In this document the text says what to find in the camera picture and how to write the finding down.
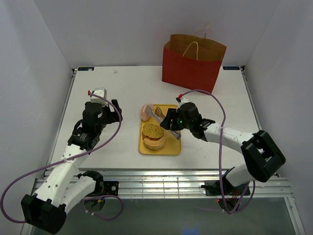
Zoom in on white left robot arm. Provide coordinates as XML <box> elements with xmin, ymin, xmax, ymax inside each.
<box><xmin>21</xmin><ymin>99</ymin><xmax>122</xmax><ymax>235</ymax></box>

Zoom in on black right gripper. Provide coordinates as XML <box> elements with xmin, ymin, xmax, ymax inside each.
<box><xmin>159</xmin><ymin>108</ymin><xmax>192</xmax><ymax>131</ymax></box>

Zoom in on pink sugared donut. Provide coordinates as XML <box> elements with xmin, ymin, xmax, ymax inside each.
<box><xmin>141</xmin><ymin>104</ymin><xmax>154</xmax><ymax>122</ymax></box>

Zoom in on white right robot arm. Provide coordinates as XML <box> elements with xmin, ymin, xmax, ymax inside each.
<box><xmin>160</xmin><ymin>102</ymin><xmax>286</xmax><ymax>194</ymax></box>

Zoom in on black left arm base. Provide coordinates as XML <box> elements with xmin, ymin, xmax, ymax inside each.
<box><xmin>99</xmin><ymin>181</ymin><xmax>119</xmax><ymax>196</ymax></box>

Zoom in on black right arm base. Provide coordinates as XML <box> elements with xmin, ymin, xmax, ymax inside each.
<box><xmin>201</xmin><ymin>180</ymin><xmax>246</xmax><ymax>196</ymax></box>

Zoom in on pale orange crescent bread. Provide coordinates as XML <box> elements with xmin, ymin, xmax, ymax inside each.
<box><xmin>143</xmin><ymin>136</ymin><xmax>166</xmax><ymax>151</ymax></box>

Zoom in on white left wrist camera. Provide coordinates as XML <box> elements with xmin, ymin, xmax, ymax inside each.
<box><xmin>88</xmin><ymin>88</ymin><xmax>107</xmax><ymax>106</ymax></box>

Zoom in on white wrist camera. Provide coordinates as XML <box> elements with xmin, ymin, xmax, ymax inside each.
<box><xmin>88</xmin><ymin>88</ymin><xmax>107</xmax><ymax>106</ymax></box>
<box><xmin>176</xmin><ymin>94</ymin><xmax>189</xmax><ymax>108</ymax></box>

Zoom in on stainless steel kitchen tongs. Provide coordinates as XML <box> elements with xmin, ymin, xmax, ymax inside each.
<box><xmin>146</xmin><ymin>106</ymin><xmax>182</xmax><ymax>141</ymax></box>

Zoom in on aluminium table frame rail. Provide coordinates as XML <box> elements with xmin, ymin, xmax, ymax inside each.
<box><xmin>98</xmin><ymin>170</ymin><xmax>293</xmax><ymax>199</ymax></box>

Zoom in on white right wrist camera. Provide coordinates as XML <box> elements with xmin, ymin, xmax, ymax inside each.
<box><xmin>176</xmin><ymin>94</ymin><xmax>189</xmax><ymax>108</ymax></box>

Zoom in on red paper bag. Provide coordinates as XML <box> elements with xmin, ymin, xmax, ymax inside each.
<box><xmin>162</xmin><ymin>34</ymin><xmax>227</xmax><ymax>93</ymax></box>

